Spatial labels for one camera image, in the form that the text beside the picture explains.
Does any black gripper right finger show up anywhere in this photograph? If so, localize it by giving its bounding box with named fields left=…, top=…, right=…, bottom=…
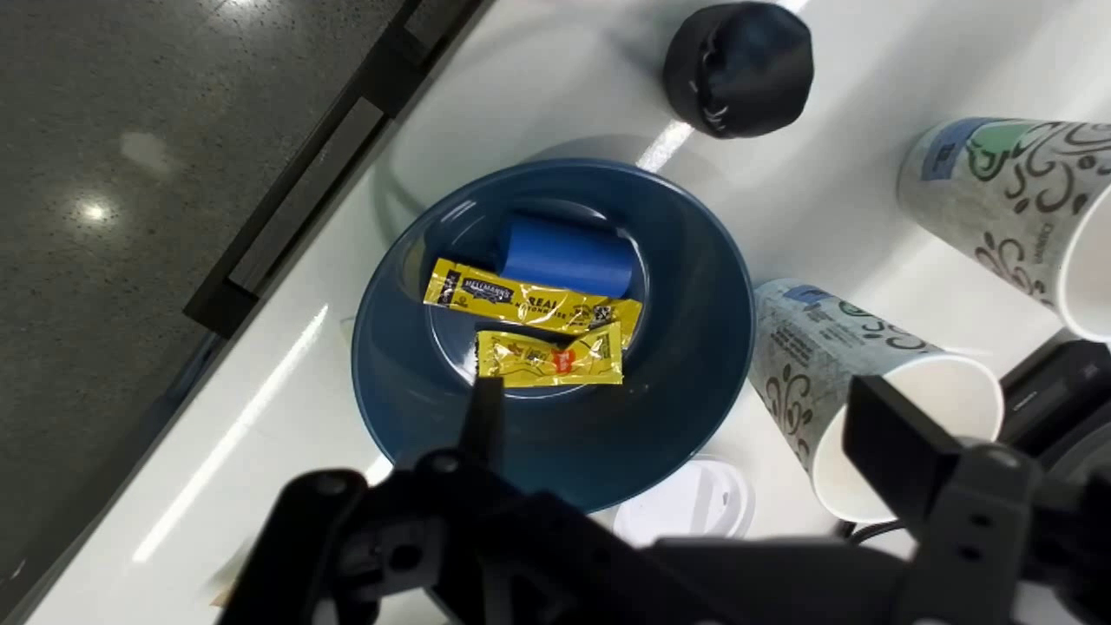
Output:
left=841, top=371, right=968, bottom=532

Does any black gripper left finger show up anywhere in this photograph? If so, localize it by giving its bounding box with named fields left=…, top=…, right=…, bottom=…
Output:
left=460, top=376, right=510, bottom=473

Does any dark blue bowl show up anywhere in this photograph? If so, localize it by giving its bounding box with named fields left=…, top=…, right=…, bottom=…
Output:
left=347, top=155, right=757, bottom=516

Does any short yellow sauce packet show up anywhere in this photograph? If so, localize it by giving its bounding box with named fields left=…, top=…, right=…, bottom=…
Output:
left=473, top=325, right=628, bottom=393

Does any patterned white paper cup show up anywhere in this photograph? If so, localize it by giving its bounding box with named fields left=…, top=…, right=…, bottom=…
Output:
left=748, top=274, right=1008, bottom=529
left=895, top=114, right=1111, bottom=346

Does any long yellow sauce packet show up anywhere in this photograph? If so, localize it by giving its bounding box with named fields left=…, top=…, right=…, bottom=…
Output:
left=422, top=253, right=647, bottom=340

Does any white plastic cup lid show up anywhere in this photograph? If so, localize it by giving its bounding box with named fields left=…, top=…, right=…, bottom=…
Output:
left=603, top=458, right=757, bottom=547

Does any small black round object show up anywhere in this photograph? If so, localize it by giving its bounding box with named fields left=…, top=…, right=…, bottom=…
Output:
left=661, top=0, right=818, bottom=142

